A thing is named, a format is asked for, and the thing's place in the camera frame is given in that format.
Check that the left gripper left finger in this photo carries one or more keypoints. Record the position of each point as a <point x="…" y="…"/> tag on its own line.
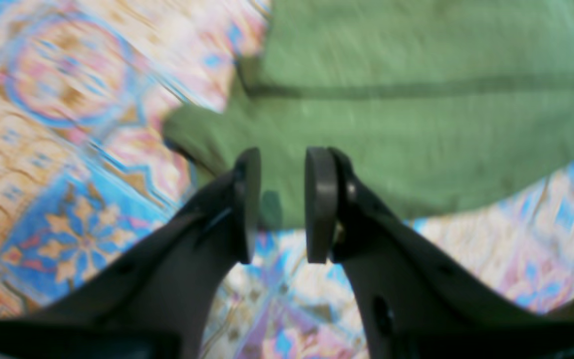
<point x="153" y="302"/>

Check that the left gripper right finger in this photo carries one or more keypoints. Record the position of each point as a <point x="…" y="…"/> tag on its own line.
<point x="415" y="301"/>

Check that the olive green t-shirt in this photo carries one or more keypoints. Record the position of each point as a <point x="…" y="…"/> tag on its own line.
<point x="441" y="105"/>

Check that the patterned tile tablecloth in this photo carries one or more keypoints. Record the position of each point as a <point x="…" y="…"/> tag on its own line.
<point x="84" y="85"/>

